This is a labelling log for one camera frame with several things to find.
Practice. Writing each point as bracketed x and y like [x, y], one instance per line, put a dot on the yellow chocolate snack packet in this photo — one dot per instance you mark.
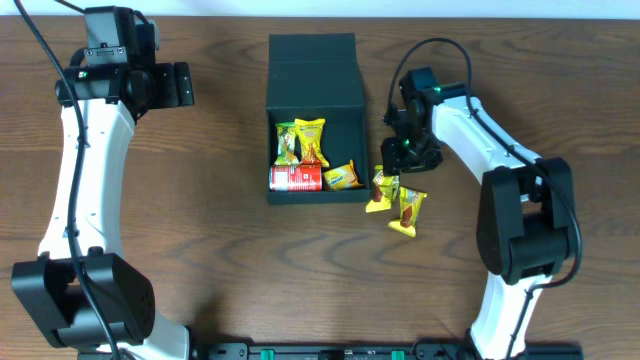
[384, 191]

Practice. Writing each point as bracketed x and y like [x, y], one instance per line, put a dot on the yellow brown snack packet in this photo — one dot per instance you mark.
[410, 204]

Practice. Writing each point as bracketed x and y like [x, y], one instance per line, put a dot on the small yellow snack packet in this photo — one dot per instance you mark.
[342, 178]

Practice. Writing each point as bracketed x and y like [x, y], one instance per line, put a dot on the red chips can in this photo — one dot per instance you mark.
[295, 178]

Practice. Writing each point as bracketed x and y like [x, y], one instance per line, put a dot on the yellow orange snack packet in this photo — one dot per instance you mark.
[309, 133]

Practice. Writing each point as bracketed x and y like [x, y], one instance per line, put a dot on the green yellow snack packet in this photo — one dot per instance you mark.
[286, 138]

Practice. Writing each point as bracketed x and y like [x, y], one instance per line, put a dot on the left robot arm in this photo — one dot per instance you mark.
[80, 291]

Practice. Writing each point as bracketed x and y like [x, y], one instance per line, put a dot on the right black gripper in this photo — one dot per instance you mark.
[392, 160]

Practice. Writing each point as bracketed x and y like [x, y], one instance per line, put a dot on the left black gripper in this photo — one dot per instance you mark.
[168, 97]

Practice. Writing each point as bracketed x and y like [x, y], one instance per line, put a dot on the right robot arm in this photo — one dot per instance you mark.
[526, 226]

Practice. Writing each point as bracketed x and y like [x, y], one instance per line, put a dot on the dark green box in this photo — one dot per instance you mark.
[314, 76]

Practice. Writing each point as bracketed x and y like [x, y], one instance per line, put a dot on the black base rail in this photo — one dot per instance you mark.
[422, 351]

